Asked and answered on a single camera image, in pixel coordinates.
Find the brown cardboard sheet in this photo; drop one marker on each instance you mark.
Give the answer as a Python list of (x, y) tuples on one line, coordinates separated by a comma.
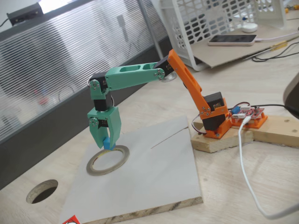
[(224, 56)]

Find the blue cube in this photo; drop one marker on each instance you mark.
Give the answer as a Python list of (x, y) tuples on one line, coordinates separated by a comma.
[(107, 143)]

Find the ribbed glass desk partition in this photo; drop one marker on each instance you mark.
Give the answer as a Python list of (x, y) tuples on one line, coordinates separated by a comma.
[(70, 58)]

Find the white chipboard panel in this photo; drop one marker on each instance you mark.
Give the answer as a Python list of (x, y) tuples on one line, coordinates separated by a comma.
[(158, 177)]

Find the orange circuit board holder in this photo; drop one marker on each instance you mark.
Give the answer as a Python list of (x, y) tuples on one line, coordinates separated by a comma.
[(259, 122)]

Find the black box device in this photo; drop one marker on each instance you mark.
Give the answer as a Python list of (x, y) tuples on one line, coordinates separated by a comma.
[(23, 12)]

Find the white earbuds case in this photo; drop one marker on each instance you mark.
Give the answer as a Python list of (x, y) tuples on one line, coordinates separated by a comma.
[(249, 28)]

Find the red controller circuit board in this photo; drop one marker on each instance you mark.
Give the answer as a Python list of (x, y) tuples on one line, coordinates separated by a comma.
[(252, 113)]

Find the white plastic lattice basket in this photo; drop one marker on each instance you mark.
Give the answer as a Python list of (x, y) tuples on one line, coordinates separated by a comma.
[(169, 23)]

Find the smartphone with pale case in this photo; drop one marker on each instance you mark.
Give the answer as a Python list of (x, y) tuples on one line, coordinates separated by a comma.
[(233, 39)]

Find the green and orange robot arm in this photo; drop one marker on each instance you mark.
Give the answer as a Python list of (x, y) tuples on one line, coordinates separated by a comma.
[(130, 78)]

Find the long wooden plank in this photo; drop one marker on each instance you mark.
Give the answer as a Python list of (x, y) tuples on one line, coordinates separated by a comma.
[(280, 130)]

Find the red cardboard box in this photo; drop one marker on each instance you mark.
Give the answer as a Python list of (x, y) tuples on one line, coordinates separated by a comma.
[(72, 221)]

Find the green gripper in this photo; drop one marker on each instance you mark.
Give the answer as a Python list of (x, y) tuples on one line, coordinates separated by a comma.
[(111, 119)]

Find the silver round metal disc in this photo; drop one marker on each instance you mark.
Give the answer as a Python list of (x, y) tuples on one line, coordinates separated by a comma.
[(170, 79)]

